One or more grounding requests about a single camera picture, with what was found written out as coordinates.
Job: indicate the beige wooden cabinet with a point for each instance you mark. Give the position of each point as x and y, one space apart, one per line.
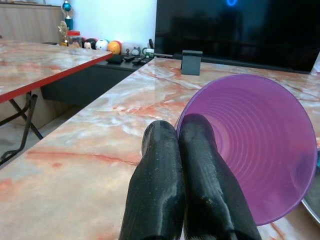
30 22

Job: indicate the purple plastic bowl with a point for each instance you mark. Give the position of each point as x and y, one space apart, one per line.
252 145

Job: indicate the red-lidded glass jar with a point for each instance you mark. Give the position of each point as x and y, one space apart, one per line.
74 37

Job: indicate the blue and gold trophy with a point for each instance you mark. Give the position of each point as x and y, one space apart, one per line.
67 13

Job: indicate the black folding table legs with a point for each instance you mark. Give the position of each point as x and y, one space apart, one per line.
22 120

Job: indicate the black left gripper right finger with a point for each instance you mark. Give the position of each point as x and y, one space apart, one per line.
207 175

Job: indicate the low black tv cabinet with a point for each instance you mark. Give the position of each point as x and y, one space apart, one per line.
90 80

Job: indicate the marble-top folding table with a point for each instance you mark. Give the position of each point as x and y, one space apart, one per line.
37 62

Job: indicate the black remote control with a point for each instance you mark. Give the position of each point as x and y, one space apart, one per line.
139 60
129 58

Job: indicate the white round ball figure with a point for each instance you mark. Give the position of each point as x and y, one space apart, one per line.
102 44

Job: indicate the large black television screen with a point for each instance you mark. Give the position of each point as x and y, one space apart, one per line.
237 30

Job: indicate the grey television stand foot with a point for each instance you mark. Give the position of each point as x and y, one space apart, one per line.
191 62

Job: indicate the steel bowl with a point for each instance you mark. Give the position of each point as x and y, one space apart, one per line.
312 200

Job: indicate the small gold trophy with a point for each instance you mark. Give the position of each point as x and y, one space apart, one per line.
63 33

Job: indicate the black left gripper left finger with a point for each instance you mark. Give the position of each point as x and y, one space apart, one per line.
157 180

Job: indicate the mickey mouse ball figure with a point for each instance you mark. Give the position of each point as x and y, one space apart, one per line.
90 43

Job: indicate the small grey totoro figure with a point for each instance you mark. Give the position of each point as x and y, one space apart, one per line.
136 50

